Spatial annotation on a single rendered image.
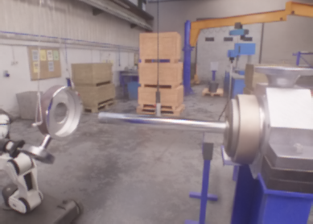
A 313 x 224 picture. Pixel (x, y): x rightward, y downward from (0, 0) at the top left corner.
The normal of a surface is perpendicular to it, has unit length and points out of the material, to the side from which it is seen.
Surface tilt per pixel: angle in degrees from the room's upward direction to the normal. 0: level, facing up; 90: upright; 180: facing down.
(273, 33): 90
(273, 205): 90
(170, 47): 90
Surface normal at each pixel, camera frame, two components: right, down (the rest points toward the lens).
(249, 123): -0.22, -0.22
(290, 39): -0.27, 0.22
